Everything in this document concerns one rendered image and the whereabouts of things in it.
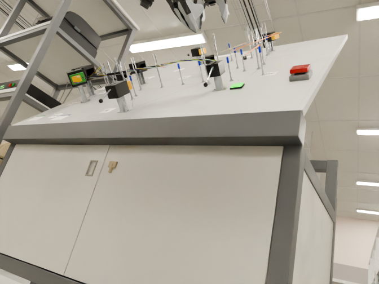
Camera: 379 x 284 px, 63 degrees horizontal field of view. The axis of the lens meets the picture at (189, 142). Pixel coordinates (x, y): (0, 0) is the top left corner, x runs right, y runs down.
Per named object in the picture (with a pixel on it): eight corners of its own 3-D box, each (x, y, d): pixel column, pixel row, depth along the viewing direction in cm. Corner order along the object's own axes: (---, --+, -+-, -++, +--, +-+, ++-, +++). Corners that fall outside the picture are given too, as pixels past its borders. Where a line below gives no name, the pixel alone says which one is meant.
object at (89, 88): (80, 95, 163) (70, 68, 158) (103, 93, 154) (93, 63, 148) (70, 99, 158) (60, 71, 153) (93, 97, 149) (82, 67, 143)
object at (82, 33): (53, 27, 161) (66, -1, 168) (26, 34, 173) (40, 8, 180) (93, 63, 184) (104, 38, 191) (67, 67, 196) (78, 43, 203)
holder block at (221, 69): (208, 78, 100) (205, 65, 99) (213, 73, 105) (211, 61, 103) (220, 75, 98) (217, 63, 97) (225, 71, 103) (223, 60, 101)
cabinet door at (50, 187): (62, 275, 85) (109, 144, 99) (-32, 241, 114) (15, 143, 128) (67, 276, 86) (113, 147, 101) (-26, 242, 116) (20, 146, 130)
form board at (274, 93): (13, 129, 132) (11, 125, 131) (151, 69, 210) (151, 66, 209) (303, 117, 69) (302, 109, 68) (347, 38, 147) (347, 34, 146)
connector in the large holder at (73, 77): (86, 80, 136) (82, 71, 135) (86, 81, 134) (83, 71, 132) (73, 84, 135) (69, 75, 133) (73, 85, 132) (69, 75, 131)
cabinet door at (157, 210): (255, 346, 55) (282, 144, 69) (61, 275, 84) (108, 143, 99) (259, 345, 57) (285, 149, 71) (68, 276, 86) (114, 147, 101)
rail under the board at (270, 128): (298, 136, 65) (301, 109, 67) (1, 139, 128) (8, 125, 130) (303, 147, 69) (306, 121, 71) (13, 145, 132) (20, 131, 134)
